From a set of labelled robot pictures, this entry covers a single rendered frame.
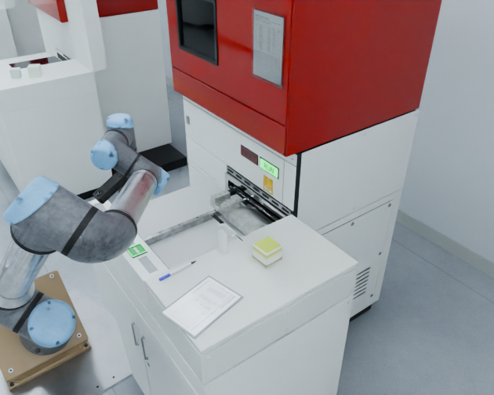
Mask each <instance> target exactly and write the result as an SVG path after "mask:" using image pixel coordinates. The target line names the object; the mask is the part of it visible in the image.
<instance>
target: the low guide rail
mask: <svg viewBox="0 0 494 395"><path fill-rule="evenodd" d="M211 213H214V214H215V215H216V216H221V214H220V213H219V212H218V211H217V210H215V209H214V210H212V211H210V212H207V213H204V214H202V215H200V216H196V217H194V218H192V219H189V220H187V221H184V222H182V223H179V224H176V225H175V226H171V227H169V228H167V229H164V230H161V231H159V232H157V233H155V234H152V235H150V236H147V237H144V238H143V240H144V241H145V242H146V243H147V244H148V245H151V244H153V243H155V242H157V241H160V240H162V239H165V238H167V237H170V236H173V235H174V234H178V233H179V232H182V231H184V230H187V229H189V228H192V227H193V226H197V225H199V224H201V223H204V222H206V221H209V220H211V219H214V218H213V217H212V215H211Z"/></svg>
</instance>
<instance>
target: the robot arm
mask: <svg viewBox="0 0 494 395"><path fill-rule="evenodd" d="M106 121H107V125H106V126H107V131H106V132H105V133H104V135H103V136H102V137H101V138H100V140H98V141H97V142H96V143H95V145H94V147H93V148H92V150H91V151H90V160H91V162H92V163H93V164H94V165H95V166H96V167H97V168H99V169H103V170H110V169H114V170H116V171H117V172H116V173H115V174H114V175H113V176H112V177H111V178H110V179H109V180H107V181H106V182H105V183H104V184H103V185H102V186H101V187H100V188H98V189H97V190H96V191H95V192H94V193H93V196H94V198H95V199H96V200H98V202H99V203H101V204H104V203H105V202H106V201H107V200H108V199H109V198H110V197H111V196H112V195H113V194H115V193H116V192H117V191H118V196H117V197H116V198H115V200H114V202H113V203H112V204H111V206H110V208H109V209H108V210H105V211H101V210H99V209H98V208H96V207H95V206H93V205H91V204H90V203H88V202H87V201H85V200H83V199H82V198H80V197H79V196H77V195H75V194H73V193H72V192H70V191H69V190H67V189H65V188H64V187H62V186H61V185H59V183H58V182H53V181H52V180H51V179H48V178H46V177H45V176H37V177H35V178H34V179H33V180H32V181H31V182H30V183H29V184H28V185H27V186H26V187H25V188H24V189H23V191H22V192H21V193H20V194H19V195H18V197H17V198H16V199H15V200H14V201H13V203H12V204H11V205H10V206H9V207H8V208H7V210H6V211H5V213H4V214H3V216H2V218H3V220H5V221H6V222H7V224H9V225H10V235H11V238H12V240H11V242H10V244H9V247H8V249H7V251H6V253H5V255H4V257H3V260H2V262H1V264H0V325H1V326H3V327H5V328H8V329H9V330H11V331H13V332H15V333H17V334H18V335H19V337H20V341H21V343H22V344H23V346H24V347H25V348H26V349H27V350H28V351H30V352H32V353H34V354H37V355H50V354H53V353H56V352H58V351H60V350H62V349H63V348H64V347H65V346H66V345H67V344H68V343H69V342H70V340H71V338H72V335H73V333H74V329H75V325H76V317H75V314H74V311H73V310H72V308H71V307H70V306H69V305H68V304H67V303H65V302H64V301H61V300H58V299H52V298H50V297H49V296H47V295H45V294H43V293H41V292H40V291H38V290H36V289H35V278H36V277H37V276H38V274H39V272H40V270H41V269H42V267H43V266H44V264H45V261H46V260H47V259H48V257H49V255H50V254H53V253H54V252H59V253H61V254H63V255H65V256H66V257H68V258H69V259H72V260H74V261H77V262H80V263H102V262H106V261H108V260H111V259H114V258H116V257H118V256H120V255H121V254H123V253H124V252H125V251H127V250H128V249H129V247H130V246H131V245H132V243H133V242H134V240H135V238H136V235H137V224H138V222H139V221H140V218H141V216H142V215H143V212H144V210H145V208H146V207H147V204H148V202H149V200H150V199H151V196H152V194H154V195H159V194H160V193H161V192H162V190H163V188H164V187H165V185H166V184H167V182H168V181H169V178H170V175H169V174H168V173H167V172H166V171H165V170H163V169H162V168H161V167H160V166H157V165H156V164H154V163H153V162H151V161H149V160H148V159H146V158H145V157H144V156H142V155H140V154H139V153H137V149H136V138H135V132H134V126H133V120H132V117H131V116H130V115H128V114H123V113H118V114H112V115H110V116H109V117H107V120H106Z"/></svg>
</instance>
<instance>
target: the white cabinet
mask: <svg viewBox="0 0 494 395"><path fill-rule="evenodd" d="M93 265H94V269H95V272H96V279H97V282H98V285H99V289H100V295H101V299H102V302H103V306H104V309H106V310H108V311H109V312H110V314H111V315H112V317H113V318H114V319H115V320H116V321H117V324H118V328H119V331H120V334H121V337H122V341H123V344H124V347H125V351H126V355H127V357H128V360H129V365H130V367H131V371H132V374H133V377H134V379H135V380H136V381H137V383H138V385H139V386H140V388H141V389H142V391H143V393H144V395H336V393H337V389H338V384H339V379H340V370H341V366H342V361H343V352H344V347H345V343H346V338H347V329H348V325H349V320H350V315H351V307H352V302H353V298H354V294H352V295H349V296H348V297H346V298H345V299H343V300H341V301H340V302H338V303H337V304H335V305H334V306H331V307H330V308H328V309H327V310H325V311H324V312H322V313H320V314H319V315H317V316H316V317H313V318H312V319H310V320H309V321H307V322H306V323H304V324H302V325H300V326H299V327H298V328H296V329H294V330H292V331H291V332H289V333H288V334H286V335H284V336H282V337H281V338H280V339H278V340H276V341H274V342H273V343H271V344H270V345H268V346H266V347H264V348H263V349H261V350H260V351H258V352H256V353H254V354H253V355H252V356H250V357H248V358H246V359H245V360H243V361H242V362H240V363H239V364H236V365H235V366H234V367H232V368H230V369H228V370H227V371H225V372H224V373H222V374H221V375H218V376H217V377H215V378H214V379H212V380H211V381H209V382H207V383H206V384H202V382H201V381H200V379H199V378H198V377H197V376H196V374H195V373H194V372H193V370H192V369H191V367H190V366H189V364H188V363H187V362H186V361H185V360H184V358H183V357H182V355H181V354H180V352H179V351H178V350H177V348H176V347H175V346H174V345H173V343H172V342H171V341H170V339H169V337H168V336H167V335H166V334H165V333H164V331H163V330H162V328H161V327H160V326H159V324H158V323H157V321H156V320H155V319H154V318H153V317H152V315H151V314H150V312H149V313H148V312H147V310H146V308H145V307H144V306H143V304H142V303H141V301H139V299H138V298H137V297H136V295H135V294H134V292H133V291H132V289H131V288H130V287H129V286H128V284H127V283H126V282H125V280H124V279H123V277H122V276H121V274H120V273H119V272H118V271H117V269H116V268H115V267H114V265H113V264H112V262H111V261H110V260H108V261H106V262H102V263H94V264H93Z"/></svg>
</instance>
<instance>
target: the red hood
mask: <svg viewBox="0 0 494 395"><path fill-rule="evenodd" d="M441 1H442V0H166V8H167V17H168V26H169V44H170V52H171V61H172V70H173V88H174V90H175V91H177V92H178V93H180V94H181V95H183V96H185V97H187V98H188V99H189V100H192V101H193V102H195V103H196V104H198V105H200V106H201V107H204V108H205V109H206V110H208V111H210V112H212V113H213V114H215V115H216V116H218V117H220V118H222V119H223V120H224V121H227V122H228V123H230V124H232V125H233V126H235V127H236V128H238V129H240V130H242V131H243V132H245V133H247V134H248V135H250V136H251V137H253V138H255V139H256V140H259V141H260V142H261V143H263V144H265V145H266V146H268V147H269V148H271V149H273V150H275V151H277V152H278V153H279V154H281V155H283V156H285V157H288V156H290V155H293V154H296V153H299V152H301V151H303V150H307V149H310V148H312V147H316V146H317V145H320V144H323V143H326V142H329V141H331V140H334V139H337V138H339V137H341V136H345V135H347V134H350V133H352V132H356V131H358V130H360V129H364V128H367V127H369V126H371V125H374V124H377V123H380V122H382V121H386V120H388V119H390V118H394V117H396V116H398V115H401V114H404V113H407V112H410V111H413V110H415V109H417V108H419V107H420V101H421V96H422V92H423V86H424V82H425V78H426V74H427V68H428V64H429V59H430V53H431V49H432V45H433V41H434V35H435V31H436V26H437V22H438V16H439V12H440V8H441Z"/></svg>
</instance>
